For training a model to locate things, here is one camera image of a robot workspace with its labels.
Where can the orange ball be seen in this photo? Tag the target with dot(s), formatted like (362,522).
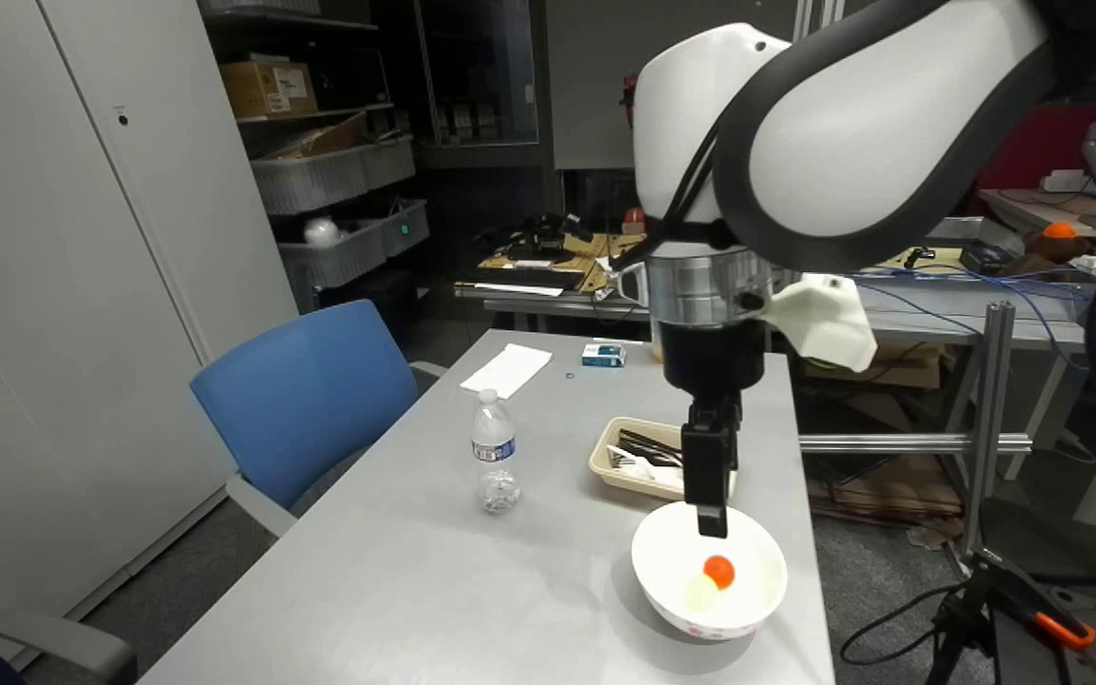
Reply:
(722,572)

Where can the brown cardboard pieces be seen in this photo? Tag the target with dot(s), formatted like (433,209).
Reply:
(581,253)

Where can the beige cutlery tray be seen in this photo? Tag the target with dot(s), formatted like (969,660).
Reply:
(619,480)

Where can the white napkin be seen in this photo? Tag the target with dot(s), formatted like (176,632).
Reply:
(627,468)

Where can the clear plastic water bottle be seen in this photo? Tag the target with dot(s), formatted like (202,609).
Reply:
(497,459)

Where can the white paper sheet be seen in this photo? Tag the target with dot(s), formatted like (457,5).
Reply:
(509,371)

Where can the dark metal shelf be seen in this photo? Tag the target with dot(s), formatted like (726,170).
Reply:
(427,79)

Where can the yellow ball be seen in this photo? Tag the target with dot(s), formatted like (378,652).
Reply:
(699,586)

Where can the small blue white box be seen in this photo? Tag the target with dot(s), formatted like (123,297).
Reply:
(603,354)

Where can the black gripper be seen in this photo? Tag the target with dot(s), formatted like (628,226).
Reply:
(709,366)

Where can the orange black clamp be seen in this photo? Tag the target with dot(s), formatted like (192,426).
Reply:
(1064,628)

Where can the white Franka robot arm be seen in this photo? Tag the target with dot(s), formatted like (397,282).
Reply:
(877,140)

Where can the brown cardboard box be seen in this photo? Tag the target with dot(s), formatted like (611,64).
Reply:
(266,84)

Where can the grey workbench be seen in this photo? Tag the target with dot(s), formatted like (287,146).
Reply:
(534,291)

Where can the white round object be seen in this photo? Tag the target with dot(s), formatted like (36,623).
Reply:
(322,230)

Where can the grey storage bin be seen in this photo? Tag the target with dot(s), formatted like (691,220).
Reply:
(342,253)
(322,178)

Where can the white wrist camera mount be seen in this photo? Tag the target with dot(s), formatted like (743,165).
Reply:
(827,326)

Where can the white bowl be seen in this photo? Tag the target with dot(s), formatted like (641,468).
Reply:
(750,594)

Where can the grey metal cabinet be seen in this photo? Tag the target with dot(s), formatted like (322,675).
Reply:
(65,253)

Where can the black plastic fork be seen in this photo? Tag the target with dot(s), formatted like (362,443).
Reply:
(649,443)
(655,459)

